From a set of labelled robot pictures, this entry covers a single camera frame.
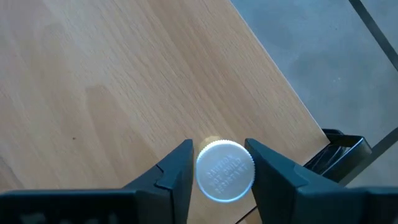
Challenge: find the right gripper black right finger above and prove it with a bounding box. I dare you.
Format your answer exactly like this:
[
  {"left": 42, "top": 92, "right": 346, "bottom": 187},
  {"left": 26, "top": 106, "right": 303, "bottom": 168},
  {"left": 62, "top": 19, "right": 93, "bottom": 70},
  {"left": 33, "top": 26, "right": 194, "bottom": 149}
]
[{"left": 244, "top": 138, "right": 398, "bottom": 224}]

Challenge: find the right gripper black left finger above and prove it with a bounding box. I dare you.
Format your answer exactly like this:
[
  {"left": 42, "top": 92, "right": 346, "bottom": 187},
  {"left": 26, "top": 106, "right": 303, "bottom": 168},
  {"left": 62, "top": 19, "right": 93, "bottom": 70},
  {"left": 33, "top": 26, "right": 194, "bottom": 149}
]
[{"left": 0, "top": 139, "right": 195, "bottom": 224}]

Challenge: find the yellow medicine bottle white cap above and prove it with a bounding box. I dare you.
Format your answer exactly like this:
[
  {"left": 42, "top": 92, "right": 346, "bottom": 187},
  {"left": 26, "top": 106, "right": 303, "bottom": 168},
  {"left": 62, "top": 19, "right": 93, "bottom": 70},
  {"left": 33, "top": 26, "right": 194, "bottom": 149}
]
[{"left": 195, "top": 135, "right": 256, "bottom": 203}]

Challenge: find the black metal bracket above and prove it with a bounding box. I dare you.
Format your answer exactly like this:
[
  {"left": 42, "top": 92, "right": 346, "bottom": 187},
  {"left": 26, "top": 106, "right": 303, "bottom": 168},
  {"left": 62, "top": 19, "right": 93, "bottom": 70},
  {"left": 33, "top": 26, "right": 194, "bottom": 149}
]
[{"left": 303, "top": 128, "right": 373, "bottom": 184}]

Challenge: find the black frame bar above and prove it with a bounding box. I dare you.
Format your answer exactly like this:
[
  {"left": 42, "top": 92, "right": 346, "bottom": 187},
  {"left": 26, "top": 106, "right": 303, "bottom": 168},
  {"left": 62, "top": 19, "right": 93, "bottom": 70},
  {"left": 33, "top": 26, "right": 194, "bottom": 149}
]
[
  {"left": 348, "top": 0, "right": 398, "bottom": 71},
  {"left": 338, "top": 127, "right": 398, "bottom": 187}
]

